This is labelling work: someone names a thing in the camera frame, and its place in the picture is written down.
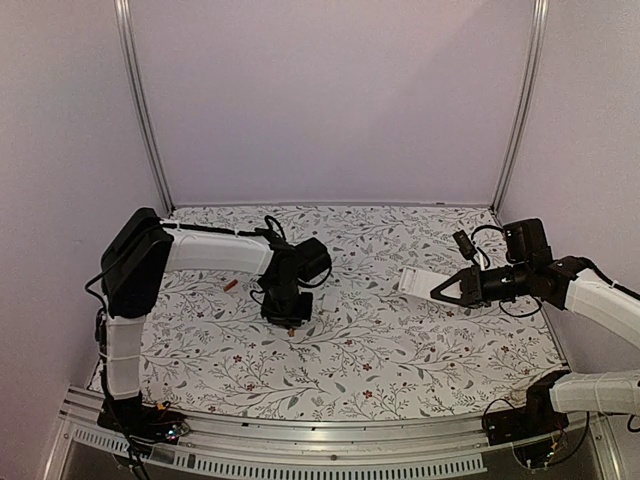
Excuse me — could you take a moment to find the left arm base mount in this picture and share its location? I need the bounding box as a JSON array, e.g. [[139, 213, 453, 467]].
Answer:
[[97, 397, 191, 444]]

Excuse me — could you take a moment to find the right aluminium frame post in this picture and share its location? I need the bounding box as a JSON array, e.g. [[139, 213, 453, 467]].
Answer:
[[491, 0, 549, 212]]

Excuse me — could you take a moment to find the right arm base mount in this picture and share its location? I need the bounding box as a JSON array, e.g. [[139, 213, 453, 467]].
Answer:
[[481, 397, 569, 446]]

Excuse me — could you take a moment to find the floral patterned table mat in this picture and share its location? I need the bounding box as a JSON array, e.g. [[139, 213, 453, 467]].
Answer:
[[139, 205, 565, 421]]

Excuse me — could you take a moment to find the white battery cover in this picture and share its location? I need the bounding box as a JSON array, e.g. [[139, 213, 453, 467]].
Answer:
[[321, 294, 340, 313]]

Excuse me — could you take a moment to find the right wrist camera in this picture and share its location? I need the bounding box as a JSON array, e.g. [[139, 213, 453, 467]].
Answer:
[[453, 230, 477, 261]]

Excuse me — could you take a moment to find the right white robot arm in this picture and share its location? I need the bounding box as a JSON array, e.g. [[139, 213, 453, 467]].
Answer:
[[430, 218, 639, 436]]

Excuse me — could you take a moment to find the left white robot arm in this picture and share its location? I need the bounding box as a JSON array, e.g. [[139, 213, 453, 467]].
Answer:
[[84, 208, 332, 434]]

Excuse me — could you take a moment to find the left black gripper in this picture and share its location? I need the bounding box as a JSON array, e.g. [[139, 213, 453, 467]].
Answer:
[[261, 280, 313, 329]]

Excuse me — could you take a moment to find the front aluminium rail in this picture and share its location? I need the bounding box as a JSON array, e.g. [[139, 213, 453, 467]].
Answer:
[[45, 387, 625, 479]]

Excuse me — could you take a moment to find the aluminium frame post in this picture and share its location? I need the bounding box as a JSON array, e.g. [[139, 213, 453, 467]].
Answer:
[[491, 0, 549, 212], [114, 0, 175, 212]]

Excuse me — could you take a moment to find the white remote control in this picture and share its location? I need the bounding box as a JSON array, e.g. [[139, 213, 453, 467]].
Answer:
[[397, 266, 449, 300]]

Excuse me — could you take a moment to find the left aluminium frame post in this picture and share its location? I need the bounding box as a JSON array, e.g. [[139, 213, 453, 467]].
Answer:
[[114, 0, 175, 212]]

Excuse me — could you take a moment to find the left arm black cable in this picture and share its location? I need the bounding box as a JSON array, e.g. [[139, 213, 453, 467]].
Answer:
[[254, 214, 291, 246]]

